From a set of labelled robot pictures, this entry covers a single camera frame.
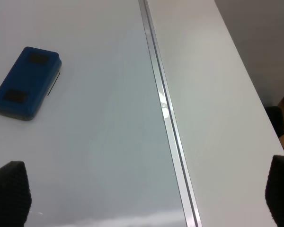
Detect blue board eraser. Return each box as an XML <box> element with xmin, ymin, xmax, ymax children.
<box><xmin>0</xmin><ymin>46</ymin><xmax>62</xmax><ymax>121</ymax></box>

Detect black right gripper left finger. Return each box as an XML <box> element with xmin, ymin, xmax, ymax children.
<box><xmin>0</xmin><ymin>161</ymin><xmax>32</xmax><ymax>227</ymax></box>

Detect white whiteboard with aluminium frame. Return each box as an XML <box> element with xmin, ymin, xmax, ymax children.
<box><xmin>0</xmin><ymin>0</ymin><xmax>201</xmax><ymax>227</ymax></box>

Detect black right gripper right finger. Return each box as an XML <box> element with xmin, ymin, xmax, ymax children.
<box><xmin>265</xmin><ymin>155</ymin><xmax>284</xmax><ymax>227</ymax></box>

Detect black chair base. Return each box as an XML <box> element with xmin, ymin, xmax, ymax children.
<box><xmin>265</xmin><ymin>106</ymin><xmax>284</xmax><ymax>138</ymax></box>

